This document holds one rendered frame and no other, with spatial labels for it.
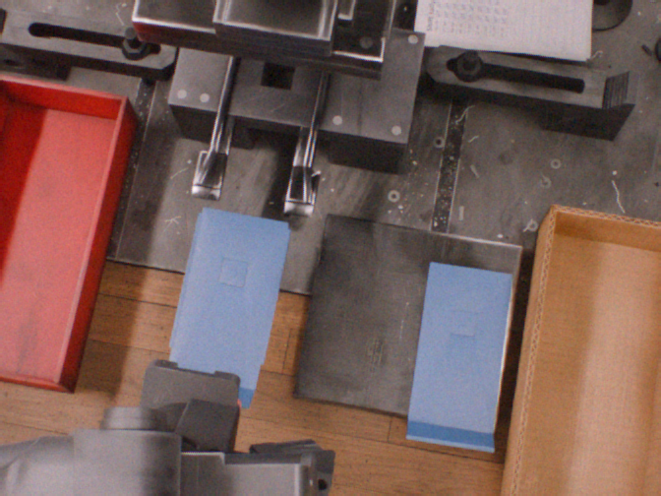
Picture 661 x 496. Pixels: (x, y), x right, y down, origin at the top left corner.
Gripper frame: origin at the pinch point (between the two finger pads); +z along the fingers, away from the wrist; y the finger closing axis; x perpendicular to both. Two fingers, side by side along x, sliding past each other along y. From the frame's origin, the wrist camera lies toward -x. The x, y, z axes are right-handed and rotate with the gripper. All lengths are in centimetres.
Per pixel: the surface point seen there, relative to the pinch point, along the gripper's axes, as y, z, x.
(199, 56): 22.6, 15.9, 6.4
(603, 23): 30.2, 28.5, -27.7
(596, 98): 24.8, 17.2, -26.8
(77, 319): 1.0, 7.2, 12.0
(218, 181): 13.7, 10.4, 2.6
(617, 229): 14.8, 14.3, -30.4
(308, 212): 12.7, 9.8, -5.0
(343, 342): 1.9, 10.5, -9.7
